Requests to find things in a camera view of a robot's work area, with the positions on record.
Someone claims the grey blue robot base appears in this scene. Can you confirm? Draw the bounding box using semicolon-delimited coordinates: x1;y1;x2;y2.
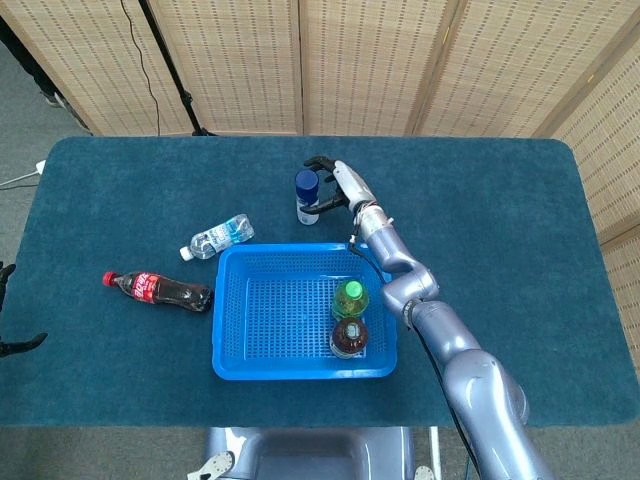
187;426;436;480

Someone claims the clear water bottle white cap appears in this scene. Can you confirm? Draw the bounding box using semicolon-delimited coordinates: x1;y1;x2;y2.
179;213;256;262

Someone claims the blue plastic basket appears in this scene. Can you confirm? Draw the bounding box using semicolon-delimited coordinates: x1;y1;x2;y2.
211;242;399;382

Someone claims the cola bottle red cap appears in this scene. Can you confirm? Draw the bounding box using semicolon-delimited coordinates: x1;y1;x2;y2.
102;270;215;314

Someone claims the white floor cable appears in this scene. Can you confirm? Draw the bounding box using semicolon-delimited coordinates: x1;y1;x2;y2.
0;172;39;189

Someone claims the black tripod stand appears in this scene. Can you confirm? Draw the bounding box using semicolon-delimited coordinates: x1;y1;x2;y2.
137;0;219;137

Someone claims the green tea bottle green cap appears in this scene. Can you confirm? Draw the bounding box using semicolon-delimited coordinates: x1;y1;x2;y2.
331;280;371;322

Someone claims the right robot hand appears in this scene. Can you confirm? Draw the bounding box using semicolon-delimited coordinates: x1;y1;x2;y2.
302;155;376;216

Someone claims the dark teal table mat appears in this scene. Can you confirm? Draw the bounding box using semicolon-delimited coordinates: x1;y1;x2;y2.
0;135;626;429

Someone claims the white bottle blue cap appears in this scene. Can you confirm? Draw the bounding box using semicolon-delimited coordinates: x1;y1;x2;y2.
294;169;321;227

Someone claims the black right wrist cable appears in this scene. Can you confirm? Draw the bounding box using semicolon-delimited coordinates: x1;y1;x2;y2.
348;234;395;286

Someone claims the bamboo folding screen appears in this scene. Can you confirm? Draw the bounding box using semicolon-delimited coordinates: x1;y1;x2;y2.
0;0;640;139
549;49;640;346

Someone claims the brown drink bottle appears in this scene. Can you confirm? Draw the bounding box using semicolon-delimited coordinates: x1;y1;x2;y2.
329;316;371;361

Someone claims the person's dark trouser leg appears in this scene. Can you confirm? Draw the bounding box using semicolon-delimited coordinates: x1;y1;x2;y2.
0;14;59;101

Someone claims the white table leg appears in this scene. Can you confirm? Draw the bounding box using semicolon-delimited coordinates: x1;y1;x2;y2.
428;426;444;480

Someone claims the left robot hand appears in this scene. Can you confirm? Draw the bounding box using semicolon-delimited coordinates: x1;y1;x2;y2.
0;262;49;357

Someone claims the thin black hanging cable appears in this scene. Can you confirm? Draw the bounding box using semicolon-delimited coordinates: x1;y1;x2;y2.
119;0;162;137

